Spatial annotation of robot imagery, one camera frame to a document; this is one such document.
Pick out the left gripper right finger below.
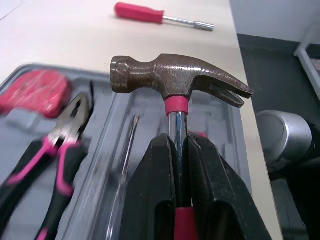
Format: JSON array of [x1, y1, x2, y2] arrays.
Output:
[[182, 132, 273, 240]]

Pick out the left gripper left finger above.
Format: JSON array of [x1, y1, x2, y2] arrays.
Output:
[[119, 134, 181, 240]]

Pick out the hammer with pink collar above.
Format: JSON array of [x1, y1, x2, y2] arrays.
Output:
[[109, 53, 255, 240]]

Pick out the grey tool case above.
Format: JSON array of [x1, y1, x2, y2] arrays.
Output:
[[0, 63, 253, 240]]

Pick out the pink and black pliers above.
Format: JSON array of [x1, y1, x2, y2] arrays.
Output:
[[0, 91, 91, 240]]

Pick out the red tape measure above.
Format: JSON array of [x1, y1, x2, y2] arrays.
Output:
[[0, 70, 73, 119]]

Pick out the robot body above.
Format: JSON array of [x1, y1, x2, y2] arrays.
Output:
[[255, 109, 320, 183]]

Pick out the red handled nut driver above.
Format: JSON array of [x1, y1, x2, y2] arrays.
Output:
[[114, 2, 216, 32]]

